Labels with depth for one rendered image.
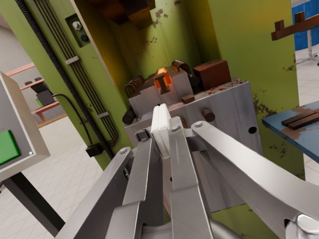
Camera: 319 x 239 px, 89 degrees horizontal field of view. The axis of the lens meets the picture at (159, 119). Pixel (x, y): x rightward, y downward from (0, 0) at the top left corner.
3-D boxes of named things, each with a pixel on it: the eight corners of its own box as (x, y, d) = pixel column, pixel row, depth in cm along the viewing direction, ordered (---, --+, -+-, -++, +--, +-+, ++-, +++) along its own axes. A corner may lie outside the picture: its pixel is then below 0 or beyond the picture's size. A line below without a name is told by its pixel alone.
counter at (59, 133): (22, 160, 426) (4, 139, 402) (96, 127, 443) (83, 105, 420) (5, 175, 366) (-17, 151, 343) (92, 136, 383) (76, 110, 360)
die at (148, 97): (193, 95, 51) (185, 69, 48) (136, 116, 54) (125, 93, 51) (179, 78, 90) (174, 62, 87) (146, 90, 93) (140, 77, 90)
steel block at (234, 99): (271, 197, 59) (249, 80, 44) (173, 222, 64) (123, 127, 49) (220, 130, 111) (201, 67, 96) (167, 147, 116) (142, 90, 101)
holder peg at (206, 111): (216, 120, 44) (213, 111, 43) (206, 123, 44) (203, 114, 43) (212, 115, 47) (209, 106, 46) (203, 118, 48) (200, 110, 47)
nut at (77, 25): (86, 39, 58) (75, 18, 56) (79, 42, 58) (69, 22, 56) (89, 40, 61) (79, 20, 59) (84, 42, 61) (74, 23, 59)
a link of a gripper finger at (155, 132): (171, 158, 14) (163, 160, 14) (167, 125, 21) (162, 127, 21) (158, 129, 13) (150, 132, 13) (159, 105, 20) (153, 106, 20)
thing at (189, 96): (195, 100, 47) (194, 96, 46) (185, 104, 47) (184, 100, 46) (190, 96, 51) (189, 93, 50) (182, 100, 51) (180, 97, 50)
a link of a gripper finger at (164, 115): (158, 129, 13) (167, 126, 13) (159, 105, 20) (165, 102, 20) (171, 158, 14) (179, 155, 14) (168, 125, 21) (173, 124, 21)
